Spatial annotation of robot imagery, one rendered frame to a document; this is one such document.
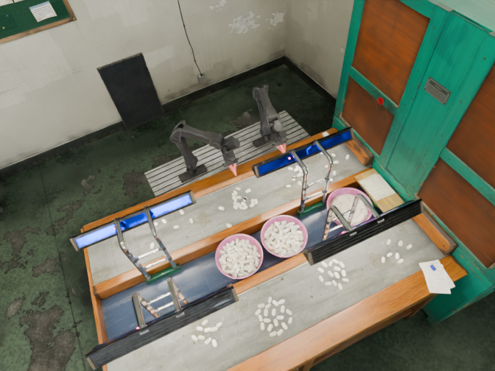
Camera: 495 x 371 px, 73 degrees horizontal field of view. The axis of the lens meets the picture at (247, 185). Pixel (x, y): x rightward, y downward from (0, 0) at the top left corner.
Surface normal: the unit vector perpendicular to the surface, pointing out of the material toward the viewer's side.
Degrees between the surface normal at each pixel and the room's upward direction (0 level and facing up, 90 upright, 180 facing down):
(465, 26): 90
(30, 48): 90
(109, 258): 0
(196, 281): 0
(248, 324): 0
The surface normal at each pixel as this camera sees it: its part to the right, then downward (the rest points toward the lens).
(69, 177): -0.07, -0.59
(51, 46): 0.48, 0.68
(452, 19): -0.91, 0.37
